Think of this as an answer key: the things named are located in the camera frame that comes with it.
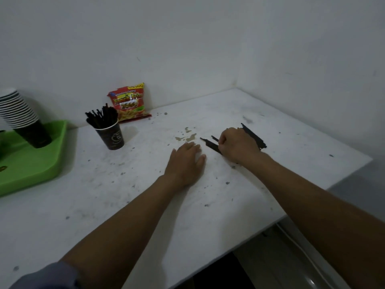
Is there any black paper cup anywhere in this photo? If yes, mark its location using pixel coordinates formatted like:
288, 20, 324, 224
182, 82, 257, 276
95, 119, 125, 151

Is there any person's left hand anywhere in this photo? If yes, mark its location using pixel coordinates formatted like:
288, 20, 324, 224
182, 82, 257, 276
164, 142, 207, 190

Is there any person's right hand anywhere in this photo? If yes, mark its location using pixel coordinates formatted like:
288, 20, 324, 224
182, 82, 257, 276
218, 127, 265, 165

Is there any person's left forearm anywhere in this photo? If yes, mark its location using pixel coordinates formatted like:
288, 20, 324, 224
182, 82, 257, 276
60, 174, 194, 289

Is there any red snack packet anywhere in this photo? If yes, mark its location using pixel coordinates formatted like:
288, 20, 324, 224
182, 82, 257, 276
107, 83, 152, 122

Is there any green plastic tray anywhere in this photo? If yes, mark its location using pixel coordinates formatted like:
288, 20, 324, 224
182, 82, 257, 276
0, 120, 67, 198

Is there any stack of paper cups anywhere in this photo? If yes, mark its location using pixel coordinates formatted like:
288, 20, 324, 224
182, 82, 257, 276
0, 88, 53, 149

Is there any bundle of black stirrer sticks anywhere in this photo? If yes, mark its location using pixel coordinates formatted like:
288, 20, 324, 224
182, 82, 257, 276
85, 103, 119, 130
200, 123, 267, 155

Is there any person's right forearm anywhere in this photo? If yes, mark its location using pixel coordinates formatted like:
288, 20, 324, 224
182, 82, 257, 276
239, 152, 385, 289

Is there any grey sleeve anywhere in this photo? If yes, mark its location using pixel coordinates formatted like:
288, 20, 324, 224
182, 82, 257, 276
9, 261, 82, 289

